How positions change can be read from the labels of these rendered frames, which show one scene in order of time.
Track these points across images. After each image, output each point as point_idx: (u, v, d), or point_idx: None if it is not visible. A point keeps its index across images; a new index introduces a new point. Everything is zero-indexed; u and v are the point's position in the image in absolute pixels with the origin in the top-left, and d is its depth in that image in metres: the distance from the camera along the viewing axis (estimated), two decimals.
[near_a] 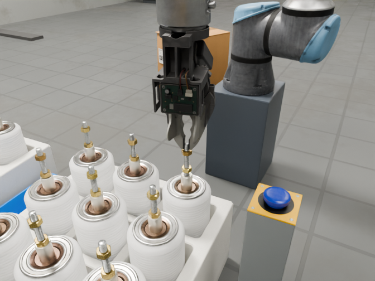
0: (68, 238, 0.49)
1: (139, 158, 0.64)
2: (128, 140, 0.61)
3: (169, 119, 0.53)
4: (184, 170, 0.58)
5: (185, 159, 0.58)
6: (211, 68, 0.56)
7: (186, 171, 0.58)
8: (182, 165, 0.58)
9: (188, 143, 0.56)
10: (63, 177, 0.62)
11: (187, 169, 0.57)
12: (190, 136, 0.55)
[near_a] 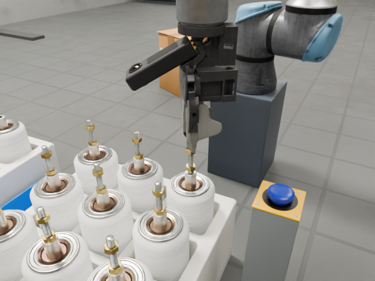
0: (75, 235, 0.50)
1: (143, 156, 0.64)
2: (132, 138, 0.61)
3: (197, 126, 0.50)
4: None
5: (193, 159, 0.58)
6: None
7: (187, 165, 0.59)
8: (195, 164, 0.59)
9: None
10: (68, 175, 0.63)
11: (187, 164, 0.59)
12: None
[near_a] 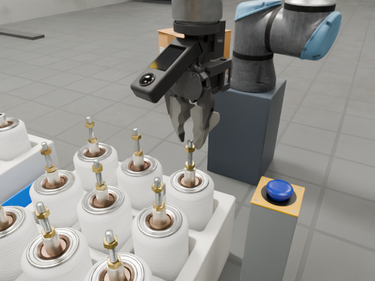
0: (74, 231, 0.50)
1: (143, 153, 0.64)
2: (131, 135, 0.61)
3: (207, 121, 0.52)
4: None
5: (192, 158, 0.58)
6: None
7: None
8: (194, 163, 0.59)
9: (189, 143, 0.56)
10: (68, 172, 0.63)
11: (187, 161, 0.60)
12: (181, 133, 0.56)
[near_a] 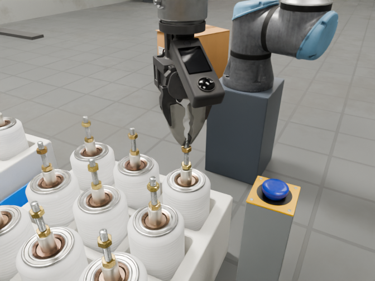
0: (70, 230, 0.50)
1: (139, 153, 0.64)
2: (128, 134, 0.61)
3: (200, 112, 0.55)
4: None
5: (187, 158, 0.58)
6: (191, 104, 0.43)
7: None
8: (190, 164, 0.59)
9: (184, 143, 0.56)
10: (65, 171, 0.63)
11: None
12: (184, 136, 0.55)
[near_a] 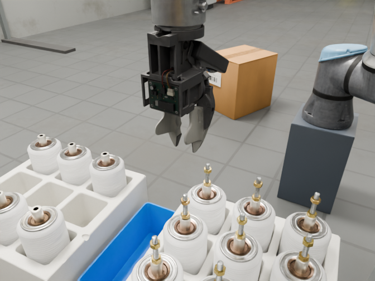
0: (227, 279, 0.56)
1: (260, 198, 0.70)
2: (255, 183, 0.67)
3: None
4: (307, 213, 0.65)
5: (314, 206, 0.64)
6: (225, 71, 0.55)
7: (308, 214, 0.65)
8: (310, 209, 0.65)
9: (320, 194, 0.62)
10: (193, 216, 0.69)
11: (309, 213, 0.64)
12: None
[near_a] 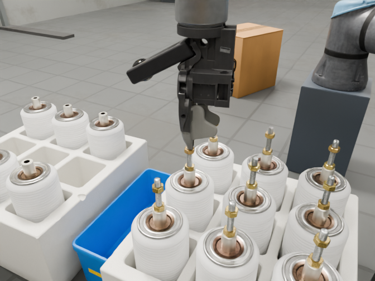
0: (239, 229, 0.50)
1: (272, 152, 0.64)
2: (267, 134, 0.61)
3: (190, 126, 0.51)
4: (325, 164, 0.59)
5: (332, 156, 0.58)
6: None
7: (325, 166, 0.59)
8: (327, 161, 0.60)
9: (339, 142, 0.56)
10: (198, 170, 0.63)
11: (327, 165, 0.58)
12: None
